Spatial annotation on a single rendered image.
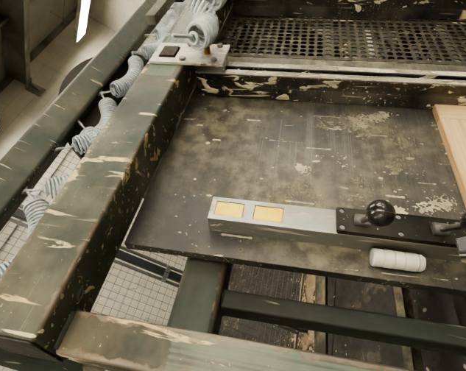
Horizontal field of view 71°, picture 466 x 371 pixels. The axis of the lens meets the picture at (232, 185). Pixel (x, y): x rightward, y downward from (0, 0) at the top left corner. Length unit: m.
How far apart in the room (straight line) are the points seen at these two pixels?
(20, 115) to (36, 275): 5.72
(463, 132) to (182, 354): 0.73
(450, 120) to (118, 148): 0.73
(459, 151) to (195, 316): 0.62
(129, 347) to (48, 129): 0.88
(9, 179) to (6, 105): 5.21
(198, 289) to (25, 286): 0.26
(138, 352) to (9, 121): 5.78
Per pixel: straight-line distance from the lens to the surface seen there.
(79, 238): 0.55
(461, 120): 0.92
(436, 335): 0.66
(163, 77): 0.84
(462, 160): 0.82
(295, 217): 0.58
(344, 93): 0.89
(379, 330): 0.63
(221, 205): 0.60
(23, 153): 1.18
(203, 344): 0.48
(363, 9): 1.37
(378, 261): 0.59
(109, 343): 0.52
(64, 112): 1.30
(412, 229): 0.61
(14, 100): 6.39
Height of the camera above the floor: 1.85
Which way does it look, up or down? 16 degrees down
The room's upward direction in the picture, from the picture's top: 63 degrees counter-clockwise
